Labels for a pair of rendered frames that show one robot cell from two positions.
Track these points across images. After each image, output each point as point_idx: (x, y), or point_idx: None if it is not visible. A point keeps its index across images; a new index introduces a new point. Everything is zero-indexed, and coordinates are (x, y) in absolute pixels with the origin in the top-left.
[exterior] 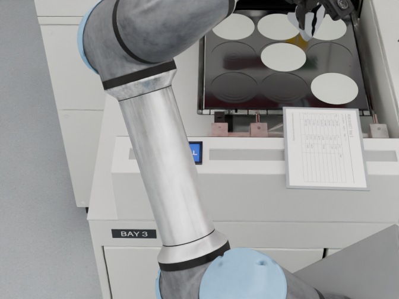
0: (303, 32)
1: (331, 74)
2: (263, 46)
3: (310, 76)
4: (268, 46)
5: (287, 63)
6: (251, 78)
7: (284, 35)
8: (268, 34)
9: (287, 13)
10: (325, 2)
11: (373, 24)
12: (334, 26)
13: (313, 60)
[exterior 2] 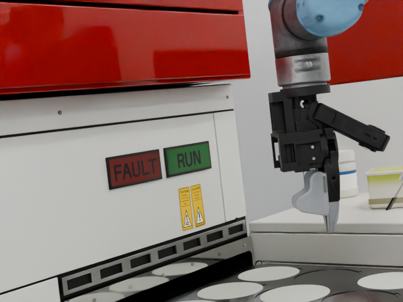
0: (337, 205)
1: (363, 279)
2: (256, 300)
3: (354, 287)
4: (260, 298)
5: (310, 293)
6: None
7: (253, 289)
8: (237, 296)
9: (297, 201)
10: (363, 132)
11: (316, 239)
12: (275, 269)
13: (322, 283)
